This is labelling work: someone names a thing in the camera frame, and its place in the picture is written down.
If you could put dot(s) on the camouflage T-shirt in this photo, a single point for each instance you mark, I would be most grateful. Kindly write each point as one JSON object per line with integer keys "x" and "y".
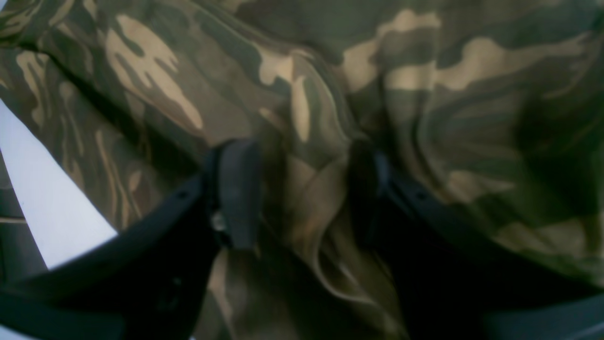
{"x": 494, "y": 106}

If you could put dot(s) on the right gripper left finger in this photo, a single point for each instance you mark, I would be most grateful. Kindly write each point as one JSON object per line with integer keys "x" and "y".
{"x": 149, "y": 282}

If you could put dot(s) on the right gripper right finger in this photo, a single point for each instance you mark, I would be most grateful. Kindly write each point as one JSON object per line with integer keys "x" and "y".
{"x": 451, "y": 281}

